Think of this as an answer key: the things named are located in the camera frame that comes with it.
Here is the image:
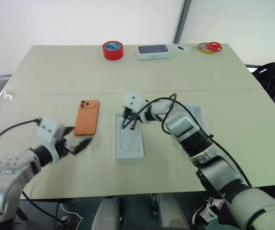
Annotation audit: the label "white phone box lid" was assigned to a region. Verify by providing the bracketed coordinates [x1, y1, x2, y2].
[184, 103, 204, 126]

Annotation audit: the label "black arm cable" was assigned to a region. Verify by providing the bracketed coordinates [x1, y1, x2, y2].
[0, 117, 42, 169]
[135, 93, 253, 188]

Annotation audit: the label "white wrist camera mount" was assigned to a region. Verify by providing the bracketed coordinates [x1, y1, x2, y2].
[36, 118, 66, 165]
[122, 92, 149, 114]

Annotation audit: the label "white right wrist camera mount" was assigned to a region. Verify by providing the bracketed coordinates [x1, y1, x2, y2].
[122, 92, 149, 114]

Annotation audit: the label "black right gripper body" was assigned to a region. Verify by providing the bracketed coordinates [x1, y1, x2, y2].
[123, 107, 141, 123]

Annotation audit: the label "red tape roll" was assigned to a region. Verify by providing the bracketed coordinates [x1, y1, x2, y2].
[102, 40, 125, 61]

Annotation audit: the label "black and white sneaker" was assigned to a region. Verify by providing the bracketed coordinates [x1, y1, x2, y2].
[191, 196, 225, 226]

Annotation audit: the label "black backpack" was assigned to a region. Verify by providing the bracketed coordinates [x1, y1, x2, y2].
[251, 58, 275, 99]

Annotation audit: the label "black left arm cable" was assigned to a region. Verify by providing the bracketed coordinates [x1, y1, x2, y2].
[0, 117, 42, 169]

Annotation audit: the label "orange smartphone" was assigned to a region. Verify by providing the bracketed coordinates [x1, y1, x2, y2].
[74, 99, 100, 137]

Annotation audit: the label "closed white phone box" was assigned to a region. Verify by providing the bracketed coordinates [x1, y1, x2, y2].
[136, 44, 172, 61]

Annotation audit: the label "grey metal pole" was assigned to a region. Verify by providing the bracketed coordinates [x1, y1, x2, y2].
[173, 0, 194, 45]

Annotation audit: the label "grey rounded robot leg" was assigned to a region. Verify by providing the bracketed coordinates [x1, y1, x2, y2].
[91, 196, 122, 230]
[155, 193, 191, 230]

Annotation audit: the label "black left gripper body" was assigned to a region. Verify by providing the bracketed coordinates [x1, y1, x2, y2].
[56, 137, 78, 159]

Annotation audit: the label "red-handled scissors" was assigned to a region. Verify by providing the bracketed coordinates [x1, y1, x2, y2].
[194, 41, 224, 53]

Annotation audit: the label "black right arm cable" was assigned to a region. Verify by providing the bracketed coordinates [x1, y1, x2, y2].
[135, 93, 253, 188]

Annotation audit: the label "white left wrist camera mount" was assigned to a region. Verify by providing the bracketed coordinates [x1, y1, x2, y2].
[36, 118, 66, 165]

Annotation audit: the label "white phone box base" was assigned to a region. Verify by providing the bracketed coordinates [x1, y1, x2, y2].
[114, 112, 145, 161]

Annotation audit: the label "yellow tape roll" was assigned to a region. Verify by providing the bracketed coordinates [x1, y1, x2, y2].
[198, 43, 215, 56]

